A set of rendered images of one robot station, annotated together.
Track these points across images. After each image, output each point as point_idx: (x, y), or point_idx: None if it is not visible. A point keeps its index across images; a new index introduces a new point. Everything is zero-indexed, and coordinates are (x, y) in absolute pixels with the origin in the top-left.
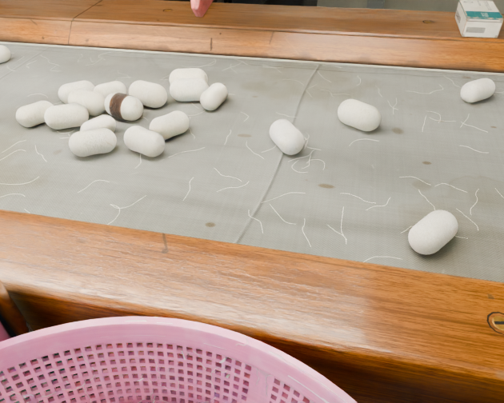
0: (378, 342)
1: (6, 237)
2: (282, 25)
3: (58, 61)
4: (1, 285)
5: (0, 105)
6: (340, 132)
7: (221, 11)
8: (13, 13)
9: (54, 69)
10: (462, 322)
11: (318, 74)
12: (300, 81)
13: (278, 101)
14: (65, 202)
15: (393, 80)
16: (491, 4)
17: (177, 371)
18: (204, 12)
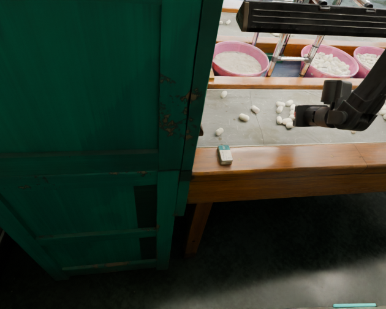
0: (228, 76)
1: (277, 81)
2: (284, 149)
3: (337, 134)
4: (268, 72)
5: None
6: None
7: (312, 157)
8: (377, 144)
9: (333, 130)
10: (220, 79)
11: (261, 139)
12: (264, 135)
13: (265, 125)
14: (281, 95)
15: (241, 139)
16: (222, 156)
17: None
18: (294, 116)
